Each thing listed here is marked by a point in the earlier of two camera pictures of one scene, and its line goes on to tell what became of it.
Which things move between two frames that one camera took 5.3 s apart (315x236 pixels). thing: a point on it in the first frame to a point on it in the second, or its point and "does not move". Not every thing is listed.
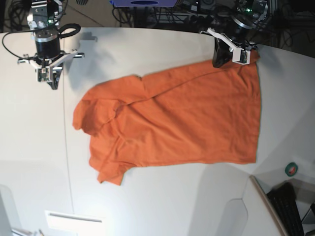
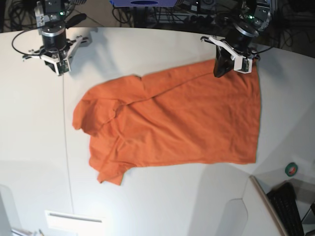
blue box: (143, 3) does not move
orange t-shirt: (202, 115) does not move
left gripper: (47, 55) to (55, 47)
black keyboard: (283, 196) does not move
